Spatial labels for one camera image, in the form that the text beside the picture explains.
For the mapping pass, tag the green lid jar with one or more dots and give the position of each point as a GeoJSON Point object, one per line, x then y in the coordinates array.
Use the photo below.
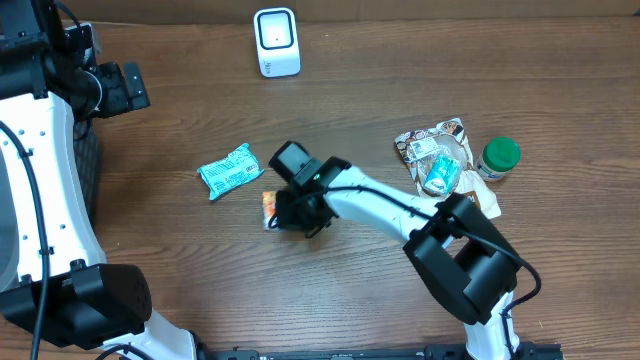
{"type": "Point", "coordinates": [498, 158]}

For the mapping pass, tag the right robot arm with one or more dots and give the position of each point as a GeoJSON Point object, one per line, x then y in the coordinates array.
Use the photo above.
{"type": "Point", "coordinates": [467, 265]}

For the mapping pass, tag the brown white snack bag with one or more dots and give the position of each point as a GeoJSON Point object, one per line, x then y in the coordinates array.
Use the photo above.
{"type": "Point", "coordinates": [419, 150]}

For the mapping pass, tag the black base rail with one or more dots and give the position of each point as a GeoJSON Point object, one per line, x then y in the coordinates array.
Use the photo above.
{"type": "Point", "coordinates": [528, 351]}

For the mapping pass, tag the grey plastic shopping basket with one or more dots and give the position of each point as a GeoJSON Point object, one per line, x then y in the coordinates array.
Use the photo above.
{"type": "Point", "coordinates": [87, 165]}

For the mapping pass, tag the teal Kleenex tissue pack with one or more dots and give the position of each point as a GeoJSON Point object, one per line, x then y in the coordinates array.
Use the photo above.
{"type": "Point", "coordinates": [443, 176]}

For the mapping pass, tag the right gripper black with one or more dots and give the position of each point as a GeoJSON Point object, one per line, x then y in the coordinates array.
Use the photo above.
{"type": "Point", "coordinates": [289, 219]}

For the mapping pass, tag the white barcode scanner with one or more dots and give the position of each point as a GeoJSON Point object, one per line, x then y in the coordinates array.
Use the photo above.
{"type": "Point", "coordinates": [277, 43]}

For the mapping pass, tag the teal snack packet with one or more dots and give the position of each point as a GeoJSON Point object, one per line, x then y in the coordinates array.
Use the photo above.
{"type": "Point", "coordinates": [238, 168]}

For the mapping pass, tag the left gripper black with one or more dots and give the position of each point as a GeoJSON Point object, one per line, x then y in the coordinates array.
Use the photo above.
{"type": "Point", "coordinates": [121, 99]}

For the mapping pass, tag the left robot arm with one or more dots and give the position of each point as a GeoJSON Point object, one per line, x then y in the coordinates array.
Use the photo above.
{"type": "Point", "coordinates": [58, 284]}

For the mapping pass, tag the orange white small box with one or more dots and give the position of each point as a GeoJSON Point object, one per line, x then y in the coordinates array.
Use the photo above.
{"type": "Point", "coordinates": [268, 208]}

